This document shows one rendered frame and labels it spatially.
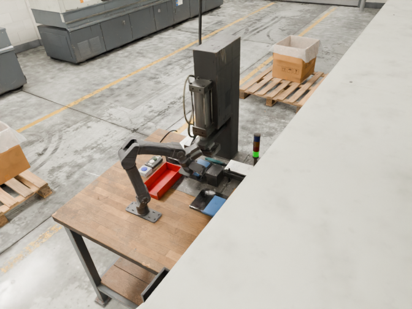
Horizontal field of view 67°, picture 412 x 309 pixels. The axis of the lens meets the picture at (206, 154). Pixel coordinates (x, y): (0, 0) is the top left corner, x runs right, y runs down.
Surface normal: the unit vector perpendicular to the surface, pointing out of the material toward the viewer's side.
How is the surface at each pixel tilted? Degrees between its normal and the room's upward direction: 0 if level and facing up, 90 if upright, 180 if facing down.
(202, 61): 90
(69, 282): 0
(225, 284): 0
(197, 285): 0
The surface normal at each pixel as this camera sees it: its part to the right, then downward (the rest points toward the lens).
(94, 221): -0.04, -0.80
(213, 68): -0.49, 0.54
